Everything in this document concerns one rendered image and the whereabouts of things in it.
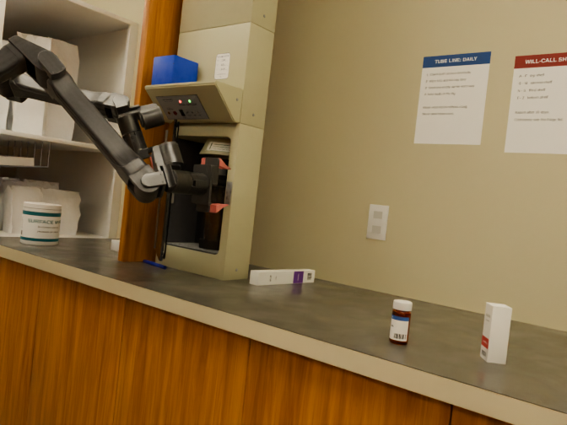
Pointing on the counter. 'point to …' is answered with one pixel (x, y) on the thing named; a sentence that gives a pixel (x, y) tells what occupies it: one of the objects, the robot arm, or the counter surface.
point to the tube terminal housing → (259, 46)
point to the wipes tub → (40, 223)
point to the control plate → (182, 107)
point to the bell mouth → (216, 148)
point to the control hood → (225, 114)
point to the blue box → (173, 70)
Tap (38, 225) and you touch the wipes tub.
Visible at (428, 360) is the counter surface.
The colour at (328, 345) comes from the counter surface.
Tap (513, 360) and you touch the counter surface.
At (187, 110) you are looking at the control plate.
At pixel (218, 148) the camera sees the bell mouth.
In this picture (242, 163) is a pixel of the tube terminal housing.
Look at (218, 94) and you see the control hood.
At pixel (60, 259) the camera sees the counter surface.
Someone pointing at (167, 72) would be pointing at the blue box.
